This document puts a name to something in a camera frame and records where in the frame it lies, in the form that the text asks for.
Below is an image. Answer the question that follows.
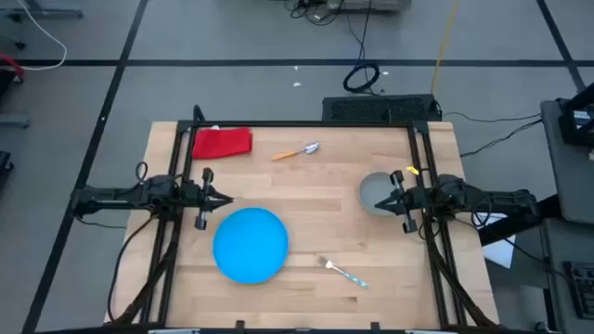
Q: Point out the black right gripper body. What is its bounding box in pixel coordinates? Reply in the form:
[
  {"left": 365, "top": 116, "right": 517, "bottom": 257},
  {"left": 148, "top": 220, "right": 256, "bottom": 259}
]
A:
[{"left": 390, "top": 170, "right": 432, "bottom": 234}]

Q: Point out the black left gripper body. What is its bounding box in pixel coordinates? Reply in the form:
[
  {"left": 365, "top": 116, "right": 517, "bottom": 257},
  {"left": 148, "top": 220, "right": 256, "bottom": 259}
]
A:
[{"left": 181, "top": 167, "right": 215, "bottom": 231}]

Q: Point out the grey bowl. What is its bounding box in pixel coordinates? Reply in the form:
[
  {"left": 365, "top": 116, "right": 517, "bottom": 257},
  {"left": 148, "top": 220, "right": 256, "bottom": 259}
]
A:
[{"left": 358, "top": 171, "right": 405, "bottom": 217}]

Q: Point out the fork with blue handle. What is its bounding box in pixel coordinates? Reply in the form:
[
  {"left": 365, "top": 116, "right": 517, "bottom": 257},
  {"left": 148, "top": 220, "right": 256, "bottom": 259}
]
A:
[{"left": 317, "top": 255, "right": 370, "bottom": 289}]

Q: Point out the spoon with orange handle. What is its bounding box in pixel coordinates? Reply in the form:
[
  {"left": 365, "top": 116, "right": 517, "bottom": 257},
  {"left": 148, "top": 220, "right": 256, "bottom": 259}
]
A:
[{"left": 271, "top": 141, "right": 321, "bottom": 162}]

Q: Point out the blue round plate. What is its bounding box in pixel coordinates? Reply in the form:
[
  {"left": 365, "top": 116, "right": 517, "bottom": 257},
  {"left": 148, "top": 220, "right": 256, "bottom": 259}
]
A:
[{"left": 212, "top": 207, "right": 291, "bottom": 285}]

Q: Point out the red folded cloth napkin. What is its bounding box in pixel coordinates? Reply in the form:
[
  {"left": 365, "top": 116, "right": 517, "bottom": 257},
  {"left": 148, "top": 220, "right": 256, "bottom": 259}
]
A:
[{"left": 191, "top": 127, "right": 254, "bottom": 161}]

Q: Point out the black vented equipment box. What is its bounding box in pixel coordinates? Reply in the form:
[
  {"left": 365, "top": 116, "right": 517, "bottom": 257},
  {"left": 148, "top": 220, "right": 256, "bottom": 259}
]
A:
[{"left": 321, "top": 94, "right": 442, "bottom": 123}]

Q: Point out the grey side table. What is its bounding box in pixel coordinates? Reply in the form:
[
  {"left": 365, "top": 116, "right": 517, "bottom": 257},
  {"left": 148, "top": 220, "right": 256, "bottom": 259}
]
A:
[{"left": 539, "top": 97, "right": 594, "bottom": 226}]

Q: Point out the black keyboard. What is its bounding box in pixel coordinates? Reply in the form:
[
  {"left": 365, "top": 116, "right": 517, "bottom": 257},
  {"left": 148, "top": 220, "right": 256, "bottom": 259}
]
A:
[{"left": 562, "top": 261, "right": 594, "bottom": 320}]

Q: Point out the black metal table frame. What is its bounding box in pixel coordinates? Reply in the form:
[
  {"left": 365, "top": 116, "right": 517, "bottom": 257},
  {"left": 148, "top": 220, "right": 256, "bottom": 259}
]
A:
[{"left": 109, "top": 105, "right": 500, "bottom": 334}]

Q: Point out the coiled black cable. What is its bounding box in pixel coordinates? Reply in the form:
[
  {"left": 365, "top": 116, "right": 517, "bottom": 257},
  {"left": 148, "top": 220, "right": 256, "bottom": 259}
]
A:
[{"left": 342, "top": 62, "right": 381, "bottom": 94}]

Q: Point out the yellow hanging cable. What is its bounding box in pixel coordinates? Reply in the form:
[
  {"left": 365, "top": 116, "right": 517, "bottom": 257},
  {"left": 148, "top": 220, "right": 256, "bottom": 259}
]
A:
[{"left": 430, "top": 0, "right": 461, "bottom": 96}]

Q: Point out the white floor cable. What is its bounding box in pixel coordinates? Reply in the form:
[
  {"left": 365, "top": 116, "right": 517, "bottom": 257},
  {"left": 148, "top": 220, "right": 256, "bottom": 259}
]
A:
[{"left": 16, "top": 0, "right": 69, "bottom": 72}]

